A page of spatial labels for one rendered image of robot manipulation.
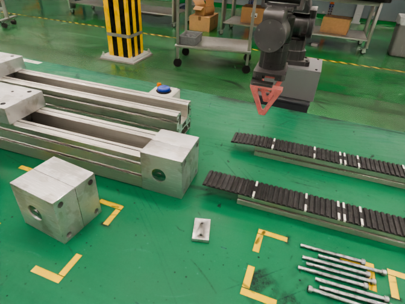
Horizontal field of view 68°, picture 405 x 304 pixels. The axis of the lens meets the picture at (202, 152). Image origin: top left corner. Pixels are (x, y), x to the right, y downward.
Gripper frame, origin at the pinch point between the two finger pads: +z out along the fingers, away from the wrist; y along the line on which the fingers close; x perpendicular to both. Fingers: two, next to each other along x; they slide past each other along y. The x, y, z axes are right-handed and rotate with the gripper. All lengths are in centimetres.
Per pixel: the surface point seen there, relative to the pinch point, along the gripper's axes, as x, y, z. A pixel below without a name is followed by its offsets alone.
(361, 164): 24.6, 1.0, 10.2
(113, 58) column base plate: -210, -261, 86
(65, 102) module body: -54, 3, 8
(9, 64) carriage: -77, -2, 2
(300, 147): 10.5, -1.5, 10.3
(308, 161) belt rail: 13.0, 1.8, 11.7
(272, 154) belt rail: 4.1, 0.9, 12.4
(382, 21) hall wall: 177, -740, 75
